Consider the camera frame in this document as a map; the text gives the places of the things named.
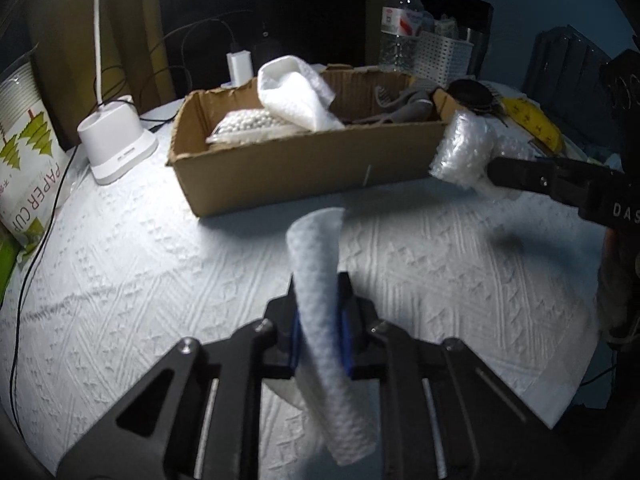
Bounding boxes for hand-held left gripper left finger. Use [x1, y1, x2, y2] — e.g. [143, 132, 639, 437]
[55, 294, 303, 480]

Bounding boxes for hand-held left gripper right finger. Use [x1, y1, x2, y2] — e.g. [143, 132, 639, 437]
[336, 271, 593, 480]

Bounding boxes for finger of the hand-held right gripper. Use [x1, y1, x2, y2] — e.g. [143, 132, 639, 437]
[487, 156, 584, 207]

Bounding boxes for white paper towel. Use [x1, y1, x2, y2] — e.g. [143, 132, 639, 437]
[257, 54, 347, 131]
[284, 207, 379, 467]

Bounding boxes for bubble wrap piece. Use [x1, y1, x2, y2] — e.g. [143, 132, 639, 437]
[428, 112, 544, 197]

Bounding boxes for grey dotted sock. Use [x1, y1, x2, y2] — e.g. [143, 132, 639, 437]
[349, 84, 434, 126]

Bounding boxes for cardboard box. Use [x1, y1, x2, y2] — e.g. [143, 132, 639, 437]
[166, 63, 467, 218]

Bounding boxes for bag of white beads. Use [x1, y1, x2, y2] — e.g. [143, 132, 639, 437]
[205, 109, 302, 144]

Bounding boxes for person's right forearm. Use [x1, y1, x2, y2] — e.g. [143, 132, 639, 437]
[594, 227, 640, 348]

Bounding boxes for yellow plastic bag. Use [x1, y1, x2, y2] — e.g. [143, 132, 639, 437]
[499, 97, 564, 152]

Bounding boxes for black round pouch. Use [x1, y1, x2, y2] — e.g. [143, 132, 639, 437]
[447, 79, 494, 114]

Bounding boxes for grey chair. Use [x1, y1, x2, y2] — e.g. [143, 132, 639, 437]
[531, 24, 617, 113]

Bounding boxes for white textured tablecloth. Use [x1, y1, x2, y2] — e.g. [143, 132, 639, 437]
[0, 80, 601, 480]

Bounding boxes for white plastic basket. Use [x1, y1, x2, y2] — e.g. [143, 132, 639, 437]
[413, 29, 474, 89]

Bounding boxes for packets in basket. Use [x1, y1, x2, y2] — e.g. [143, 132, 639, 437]
[425, 14, 463, 40]

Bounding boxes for black monitor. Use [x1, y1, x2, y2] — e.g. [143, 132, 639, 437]
[419, 0, 494, 32]

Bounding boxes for clear water bottle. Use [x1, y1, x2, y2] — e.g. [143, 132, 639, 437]
[378, 0, 426, 74]

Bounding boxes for white desk lamp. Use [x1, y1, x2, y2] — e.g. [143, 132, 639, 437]
[37, 0, 160, 186]

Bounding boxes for white charger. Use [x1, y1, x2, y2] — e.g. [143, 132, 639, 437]
[227, 49, 253, 86]

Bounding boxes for green paper cup package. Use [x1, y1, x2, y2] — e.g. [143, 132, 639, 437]
[0, 224, 22, 303]

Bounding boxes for white paper cup package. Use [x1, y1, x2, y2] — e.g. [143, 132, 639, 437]
[0, 56, 74, 262]

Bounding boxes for black cable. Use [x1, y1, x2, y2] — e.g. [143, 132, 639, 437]
[9, 9, 256, 441]

